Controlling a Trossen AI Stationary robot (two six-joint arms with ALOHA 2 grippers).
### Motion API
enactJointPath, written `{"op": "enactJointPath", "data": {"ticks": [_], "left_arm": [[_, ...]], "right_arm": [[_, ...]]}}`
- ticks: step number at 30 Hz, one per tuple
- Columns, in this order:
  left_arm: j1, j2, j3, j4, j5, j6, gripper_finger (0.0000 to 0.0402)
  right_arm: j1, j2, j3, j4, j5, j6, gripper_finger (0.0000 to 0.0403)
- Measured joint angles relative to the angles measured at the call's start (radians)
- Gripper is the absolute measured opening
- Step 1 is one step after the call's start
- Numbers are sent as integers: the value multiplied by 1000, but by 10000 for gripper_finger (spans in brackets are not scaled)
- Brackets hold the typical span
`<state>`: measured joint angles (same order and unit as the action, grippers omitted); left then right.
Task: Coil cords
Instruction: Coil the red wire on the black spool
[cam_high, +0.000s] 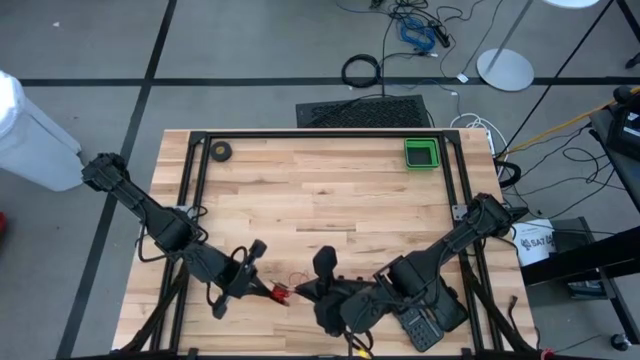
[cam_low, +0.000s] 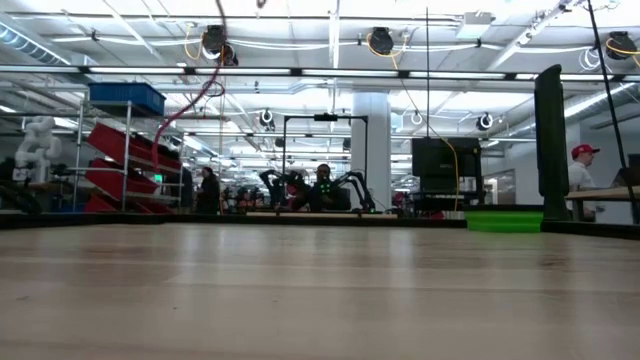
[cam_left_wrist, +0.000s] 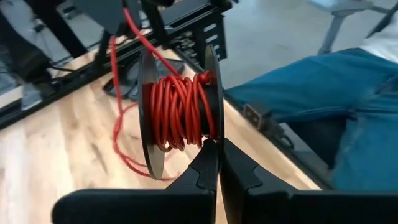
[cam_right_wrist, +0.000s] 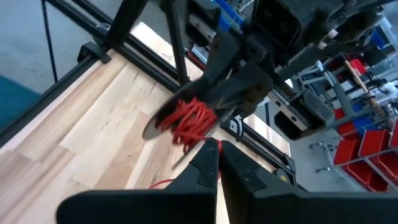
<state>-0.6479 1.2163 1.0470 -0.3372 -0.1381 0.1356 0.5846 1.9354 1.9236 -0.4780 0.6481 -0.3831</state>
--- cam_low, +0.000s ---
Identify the blue storage bin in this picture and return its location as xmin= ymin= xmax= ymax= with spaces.
xmin=87 ymin=81 xmax=168 ymax=118

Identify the silver air duct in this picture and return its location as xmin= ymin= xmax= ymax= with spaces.
xmin=0 ymin=22 xmax=71 ymax=67

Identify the yellow hanging cable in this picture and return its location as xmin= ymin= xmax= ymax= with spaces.
xmin=366 ymin=33 xmax=461 ymax=212

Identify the white building column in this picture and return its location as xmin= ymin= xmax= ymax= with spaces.
xmin=350 ymin=91 xmax=393 ymax=211

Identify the thin black hanging cable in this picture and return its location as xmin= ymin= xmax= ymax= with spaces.
xmin=424 ymin=7 xmax=431 ymax=139

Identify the black ceiling cable reel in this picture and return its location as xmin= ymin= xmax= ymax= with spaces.
xmin=604 ymin=30 xmax=639 ymax=62
xmin=201 ymin=24 xmax=227 ymax=56
xmin=366 ymin=26 xmax=396 ymax=57

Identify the metal shelf rack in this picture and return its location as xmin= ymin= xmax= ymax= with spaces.
xmin=71 ymin=99 xmax=185 ymax=215

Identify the person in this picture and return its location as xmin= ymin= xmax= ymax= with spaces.
xmin=567 ymin=143 xmax=602 ymax=222
xmin=305 ymin=163 xmax=352 ymax=213
xmin=178 ymin=167 xmax=196 ymax=212
xmin=197 ymin=166 xmax=222 ymax=215

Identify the red shelf bin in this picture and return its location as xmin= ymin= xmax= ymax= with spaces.
xmin=83 ymin=158 xmax=160 ymax=202
xmin=86 ymin=121 xmax=183 ymax=177
xmin=82 ymin=193 xmax=176 ymax=217

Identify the black background rig frame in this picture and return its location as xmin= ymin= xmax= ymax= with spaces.
xmin=281 ymin=112 xmax=370 ymax=215

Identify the hanging black cable loop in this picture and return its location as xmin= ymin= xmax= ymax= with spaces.
xmin=200 ymin=79 xmax=227 ymax=99

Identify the green plastic tray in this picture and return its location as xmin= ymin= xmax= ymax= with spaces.
xmin=463 ymin=209 xmax=545 ymax=235

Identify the wooden top workbench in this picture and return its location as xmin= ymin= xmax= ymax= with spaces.
xmin=564 ymin=185 xmax=640 ymax=224

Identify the black cabinet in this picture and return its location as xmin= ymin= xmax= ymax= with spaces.
xmin=409 ymin=136 xmax=485 ymax=212

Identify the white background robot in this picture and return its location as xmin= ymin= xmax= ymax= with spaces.
xmin=12 ymin=115 xmax=65 ymax=184

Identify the red cord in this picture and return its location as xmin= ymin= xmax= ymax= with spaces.
xmin=149 ymin=0 xmax=229 ymax=174

